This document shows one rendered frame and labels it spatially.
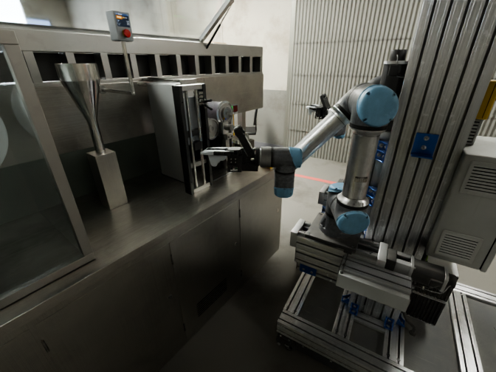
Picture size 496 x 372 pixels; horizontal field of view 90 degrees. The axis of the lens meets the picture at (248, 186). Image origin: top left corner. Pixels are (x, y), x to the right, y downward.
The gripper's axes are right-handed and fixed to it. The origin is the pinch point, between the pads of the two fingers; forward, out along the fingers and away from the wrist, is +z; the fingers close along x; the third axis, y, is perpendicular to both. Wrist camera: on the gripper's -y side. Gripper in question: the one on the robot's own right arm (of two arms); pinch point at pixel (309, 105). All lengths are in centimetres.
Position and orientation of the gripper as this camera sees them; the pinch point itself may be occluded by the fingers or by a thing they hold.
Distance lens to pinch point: 201.7
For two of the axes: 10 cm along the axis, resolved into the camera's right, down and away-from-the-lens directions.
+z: -5.6, -3.6, 7.5
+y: 1.2, 8.6, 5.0
